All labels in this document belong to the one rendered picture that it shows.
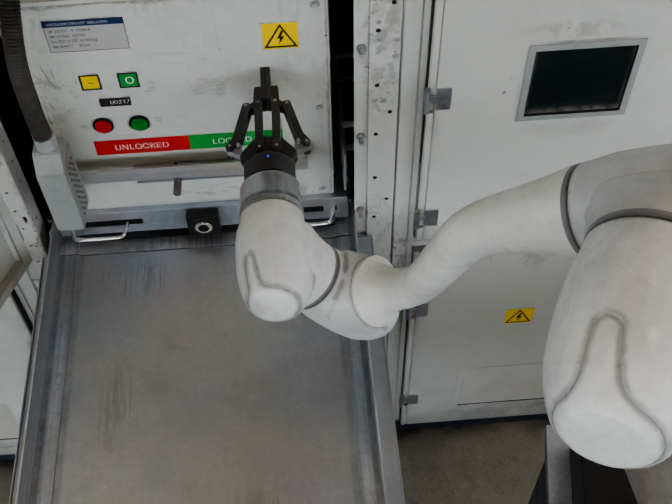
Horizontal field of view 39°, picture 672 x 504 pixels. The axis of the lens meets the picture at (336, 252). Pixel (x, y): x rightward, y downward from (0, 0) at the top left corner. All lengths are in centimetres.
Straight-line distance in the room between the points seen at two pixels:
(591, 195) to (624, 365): 22
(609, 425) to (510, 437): 175
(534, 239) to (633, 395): 27
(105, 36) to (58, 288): 52
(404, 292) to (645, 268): 50
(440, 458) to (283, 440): 98
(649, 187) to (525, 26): 60
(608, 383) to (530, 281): 119
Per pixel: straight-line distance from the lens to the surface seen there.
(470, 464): 249
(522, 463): 251
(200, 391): 163
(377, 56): 146
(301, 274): 123
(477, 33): 144
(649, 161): 93
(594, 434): 81
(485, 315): 204
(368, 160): 163
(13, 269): 186
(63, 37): 151
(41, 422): 166
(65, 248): 185
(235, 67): 152
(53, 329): 175
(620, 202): 89
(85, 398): 167
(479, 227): 104
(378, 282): 130
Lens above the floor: 226
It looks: 53 degrees down
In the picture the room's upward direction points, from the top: 2 degrees counter-clockwise
